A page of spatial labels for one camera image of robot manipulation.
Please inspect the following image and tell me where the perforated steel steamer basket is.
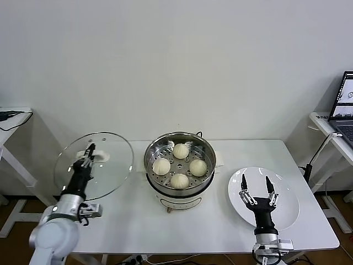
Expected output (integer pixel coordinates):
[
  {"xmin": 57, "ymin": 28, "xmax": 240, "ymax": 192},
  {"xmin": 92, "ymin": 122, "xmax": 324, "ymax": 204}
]
[{"xmin": 142, "ymin": 132, "xmax": 217, "ymax": 195}]

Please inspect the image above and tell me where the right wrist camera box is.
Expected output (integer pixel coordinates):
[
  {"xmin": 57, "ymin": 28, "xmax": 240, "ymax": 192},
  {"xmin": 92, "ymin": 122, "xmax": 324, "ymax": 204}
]
[{"xmin": 276, "ymin": 238, "xmax": 295, "ymax": 251}]

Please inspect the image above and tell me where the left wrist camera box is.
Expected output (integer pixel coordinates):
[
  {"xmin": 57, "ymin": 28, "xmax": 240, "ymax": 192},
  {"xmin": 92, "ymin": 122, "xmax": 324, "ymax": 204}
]
[{"xmin": 78, "ymin": 203, "xmax": 103, "ymax": 224}]

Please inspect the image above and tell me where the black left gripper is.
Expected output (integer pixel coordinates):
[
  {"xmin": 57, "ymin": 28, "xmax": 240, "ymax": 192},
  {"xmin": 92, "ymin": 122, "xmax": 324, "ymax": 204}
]
[{"xmin": 62, "ymin": 142, "xmax": 97, "ymax": 198}]

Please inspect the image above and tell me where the grey open laptop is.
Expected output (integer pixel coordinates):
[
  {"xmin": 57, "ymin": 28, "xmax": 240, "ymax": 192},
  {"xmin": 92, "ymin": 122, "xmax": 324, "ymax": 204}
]
[{"xmin": 329, "ymin": 70, "xmax": 353, "ymax": 151}]

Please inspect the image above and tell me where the white electric cooker base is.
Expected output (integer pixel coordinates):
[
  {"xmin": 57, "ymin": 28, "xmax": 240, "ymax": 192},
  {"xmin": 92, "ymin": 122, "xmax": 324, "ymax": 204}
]
[{"xmin": 145, "ymin": 173, "xmax": 215, "ymax": 215}]

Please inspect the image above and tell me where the white round plate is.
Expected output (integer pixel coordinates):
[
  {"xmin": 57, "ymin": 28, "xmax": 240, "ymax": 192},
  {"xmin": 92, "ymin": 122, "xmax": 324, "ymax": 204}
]
[{"xmin": 227, "ymin": 166, "xmax": 300, "ymax": 231}]

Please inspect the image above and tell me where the white side table with laptop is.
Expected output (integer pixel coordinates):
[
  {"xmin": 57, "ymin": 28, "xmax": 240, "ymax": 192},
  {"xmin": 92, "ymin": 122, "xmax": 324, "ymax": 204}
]
[{"xmin": 308, "ymin": 112, "xmax": 353, "ymax": 235}]

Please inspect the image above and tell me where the white and black laptop cable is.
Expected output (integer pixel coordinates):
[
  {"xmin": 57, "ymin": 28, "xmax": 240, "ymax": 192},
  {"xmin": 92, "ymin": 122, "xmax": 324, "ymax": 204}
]
[{"xmin": 297, "ymin": 132, "xmax": 343, "ymax": 184}]

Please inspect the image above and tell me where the white power strip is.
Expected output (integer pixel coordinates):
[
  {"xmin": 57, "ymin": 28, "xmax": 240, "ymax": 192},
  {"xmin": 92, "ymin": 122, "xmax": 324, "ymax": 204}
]
[{"xmin": 125, "ymin": 255, "xmax": 149, "ymax": 264}]

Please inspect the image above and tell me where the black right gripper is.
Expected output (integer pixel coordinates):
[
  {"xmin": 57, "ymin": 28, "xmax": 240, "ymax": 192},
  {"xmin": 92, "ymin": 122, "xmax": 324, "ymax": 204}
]
[{"xmin": 238, "ymin": 173, "xmax": 281, "ymax": 236}]

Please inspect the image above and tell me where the black adapter with cable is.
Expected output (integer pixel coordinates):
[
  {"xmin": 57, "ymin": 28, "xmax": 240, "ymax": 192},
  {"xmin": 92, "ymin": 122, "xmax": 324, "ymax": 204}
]
[{"xmin": 0, "ymin": 110, "xmax": 31, "ymax": 133}]

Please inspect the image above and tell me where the glass lid with white handle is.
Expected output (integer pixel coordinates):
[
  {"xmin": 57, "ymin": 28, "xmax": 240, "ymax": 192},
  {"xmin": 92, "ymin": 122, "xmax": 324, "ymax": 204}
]
[{"xmin": 54, "ymin": 131, "xmax": 135, "ymax": 201}]

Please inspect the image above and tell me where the white side table with adapter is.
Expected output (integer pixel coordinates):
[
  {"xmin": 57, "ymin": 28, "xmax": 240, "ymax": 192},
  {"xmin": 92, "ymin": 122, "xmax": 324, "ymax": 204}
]
[{"xmin": 0, "ymin": 107, "xmax": 60, "ymax": 238}]

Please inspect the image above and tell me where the white steamed baozi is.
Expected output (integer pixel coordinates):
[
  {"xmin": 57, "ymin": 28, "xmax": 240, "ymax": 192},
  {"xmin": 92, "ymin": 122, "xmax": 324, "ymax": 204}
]
[
  {"xmin": 189, "ymin": 159, "xmax": 207, "ymax": 177},
  {"xmin": 172, "ymin": 142, "xmax": 190, "ymax": 160},
  {"xmin": 152, "ymin": 158, "xmax": 171, "ymax": 176},
  {"xmin": 169, "ymin": 173, "xmax": 190, "ymax": 190}
]

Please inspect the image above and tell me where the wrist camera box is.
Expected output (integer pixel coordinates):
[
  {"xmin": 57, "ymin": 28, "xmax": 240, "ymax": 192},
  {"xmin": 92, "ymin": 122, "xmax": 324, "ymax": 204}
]
[
  {"xmin": 78, "ymin": 203, "xmax": 103, "ymax": 224},
  {"xmin": 276, "ymin": 238, "xmax": 295, "ymax": 251}
]

